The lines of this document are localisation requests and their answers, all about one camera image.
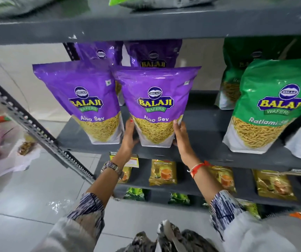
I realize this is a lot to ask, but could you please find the person's left forearm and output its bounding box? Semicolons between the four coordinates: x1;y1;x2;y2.
32;159;129;252

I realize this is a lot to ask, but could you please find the white plastic carry bag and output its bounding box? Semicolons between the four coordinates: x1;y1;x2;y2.
0;112;42;192

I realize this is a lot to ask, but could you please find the person's left hand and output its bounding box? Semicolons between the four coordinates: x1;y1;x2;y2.
115;118;140;163

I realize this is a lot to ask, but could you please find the gold tea packet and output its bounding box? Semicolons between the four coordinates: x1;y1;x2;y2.
149;159;178;187
208;165;237;194
109;151;139;184
252;169;297;201

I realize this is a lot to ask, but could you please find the small green packet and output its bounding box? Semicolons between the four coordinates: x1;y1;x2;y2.
168;192;191;206
124;187;146;202
238;199;262;220

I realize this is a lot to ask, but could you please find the orange thread bracelet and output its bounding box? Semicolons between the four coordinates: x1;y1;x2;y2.
187;160;213;179

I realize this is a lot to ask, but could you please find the purple snack packet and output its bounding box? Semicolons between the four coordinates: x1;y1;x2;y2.
32;60;125;145
111;66;202;148
124;40;183;68
74;41;124;66

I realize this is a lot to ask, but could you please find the green and white bag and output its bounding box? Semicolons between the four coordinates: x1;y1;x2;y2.
108;0;222;10

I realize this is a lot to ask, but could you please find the person's right hand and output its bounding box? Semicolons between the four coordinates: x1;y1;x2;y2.
173;120;203;169

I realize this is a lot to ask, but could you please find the yellow shelf price tag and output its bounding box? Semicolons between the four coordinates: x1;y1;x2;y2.
125;155;140;168

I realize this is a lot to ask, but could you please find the person's right forearm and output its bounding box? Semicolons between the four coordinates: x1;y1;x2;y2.
189;165;298;252

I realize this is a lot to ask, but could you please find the grey metal shelf rack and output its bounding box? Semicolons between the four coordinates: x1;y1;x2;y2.
0;0;301;215

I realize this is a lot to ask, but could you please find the silver wristwatch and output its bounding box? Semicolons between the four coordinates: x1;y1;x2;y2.
101;161;125;179

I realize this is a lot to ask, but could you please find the grey green plastic bag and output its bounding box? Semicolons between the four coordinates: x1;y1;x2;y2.
0;0;57;20

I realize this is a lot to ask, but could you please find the black white patterned bag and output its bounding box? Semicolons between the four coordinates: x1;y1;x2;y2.
116;220;220;252

